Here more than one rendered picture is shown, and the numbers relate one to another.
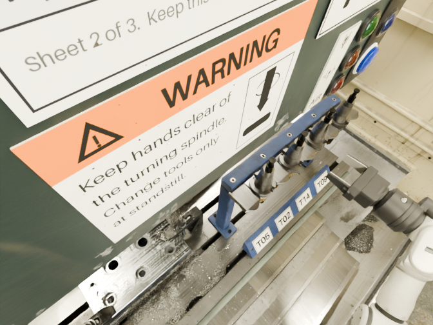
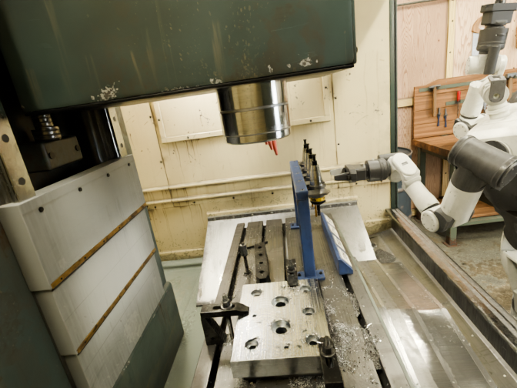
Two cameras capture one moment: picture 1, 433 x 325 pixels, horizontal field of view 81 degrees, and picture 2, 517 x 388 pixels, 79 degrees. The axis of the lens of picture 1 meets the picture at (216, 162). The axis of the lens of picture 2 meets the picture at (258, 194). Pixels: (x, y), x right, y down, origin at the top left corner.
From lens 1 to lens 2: 0.80 m
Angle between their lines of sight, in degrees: 49
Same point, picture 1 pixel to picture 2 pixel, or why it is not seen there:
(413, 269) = (411, 176)
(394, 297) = (423, 196)
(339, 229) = (367, 257)
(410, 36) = (293, 132)
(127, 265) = (293, 316)
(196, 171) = not seen: hidden behind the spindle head
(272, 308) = (402, 307)
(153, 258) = (303, 299)
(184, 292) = (347, 319)
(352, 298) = (425, 279)
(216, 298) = (368, 303)
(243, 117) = not seen: hidden behind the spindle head
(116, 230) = not seen: hidden behind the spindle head
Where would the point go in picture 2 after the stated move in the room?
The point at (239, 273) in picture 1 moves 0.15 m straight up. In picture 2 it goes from (358, 284) to (357, 243)
